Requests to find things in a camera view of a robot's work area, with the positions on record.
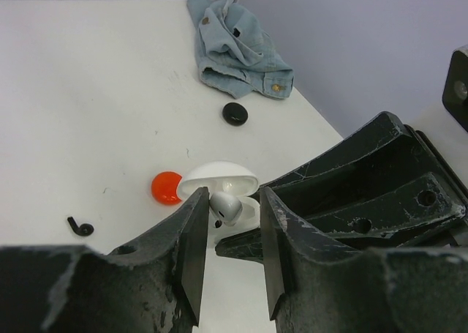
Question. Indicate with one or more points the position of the blue denim cloth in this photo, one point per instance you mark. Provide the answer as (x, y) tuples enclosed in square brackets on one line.
[(234, 54)]

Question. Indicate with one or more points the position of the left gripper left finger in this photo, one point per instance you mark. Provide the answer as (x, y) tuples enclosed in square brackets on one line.
[(153, 283)]

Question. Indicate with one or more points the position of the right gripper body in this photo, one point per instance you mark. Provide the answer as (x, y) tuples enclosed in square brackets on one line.
[(438, 172)]

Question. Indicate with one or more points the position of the black earbud charging case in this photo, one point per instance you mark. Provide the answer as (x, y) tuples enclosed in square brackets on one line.
[(235, 114)]

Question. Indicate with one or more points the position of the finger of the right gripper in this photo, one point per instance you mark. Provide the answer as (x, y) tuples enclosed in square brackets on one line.
[(379, 157), (362, 214)]

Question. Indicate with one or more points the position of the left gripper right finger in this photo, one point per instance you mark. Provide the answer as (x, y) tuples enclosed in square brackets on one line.
[(315, 284)]

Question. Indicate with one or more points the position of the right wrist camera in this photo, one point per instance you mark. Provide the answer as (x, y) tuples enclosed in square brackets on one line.
[(454, 97)]

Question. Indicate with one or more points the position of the black earbud right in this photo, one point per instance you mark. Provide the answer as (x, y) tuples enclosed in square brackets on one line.
[(82, 230)]

